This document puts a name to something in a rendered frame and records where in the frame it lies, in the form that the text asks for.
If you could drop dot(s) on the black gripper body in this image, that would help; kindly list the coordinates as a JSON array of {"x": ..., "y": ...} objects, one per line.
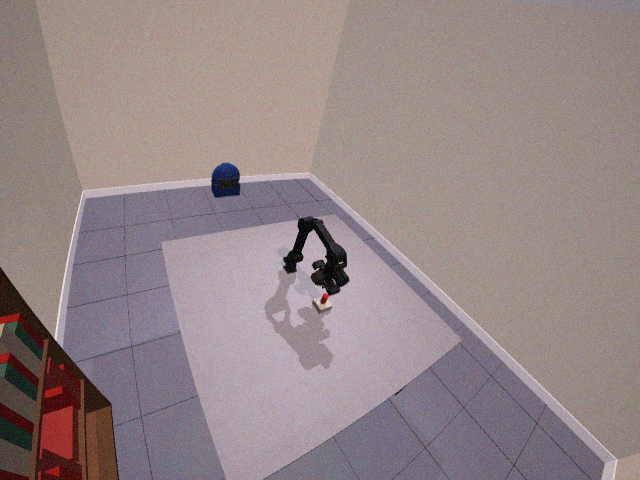
[{"x": 332, "y": 288}]

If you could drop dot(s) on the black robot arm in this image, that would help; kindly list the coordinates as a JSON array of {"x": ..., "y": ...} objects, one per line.
[{"x": 334, "y": 255}]

